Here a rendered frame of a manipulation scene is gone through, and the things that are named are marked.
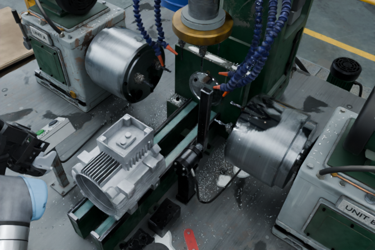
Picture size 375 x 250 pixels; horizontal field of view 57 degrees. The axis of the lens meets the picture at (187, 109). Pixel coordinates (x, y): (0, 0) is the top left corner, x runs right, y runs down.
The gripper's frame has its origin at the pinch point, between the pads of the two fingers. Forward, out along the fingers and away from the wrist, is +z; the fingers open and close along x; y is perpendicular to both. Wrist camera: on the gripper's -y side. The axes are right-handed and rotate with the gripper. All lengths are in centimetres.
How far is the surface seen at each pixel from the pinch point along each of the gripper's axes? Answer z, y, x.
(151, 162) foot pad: 18.5, 14.7, -14.2
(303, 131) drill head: 26, 45, -44
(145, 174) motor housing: 19.0, 10.8, -14.6
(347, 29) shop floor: 259, 218, -8
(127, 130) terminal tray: 16.1, 18.3, -3.6
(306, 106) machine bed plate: 81, 69, -35
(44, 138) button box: 12.3, 3.3, 15.9
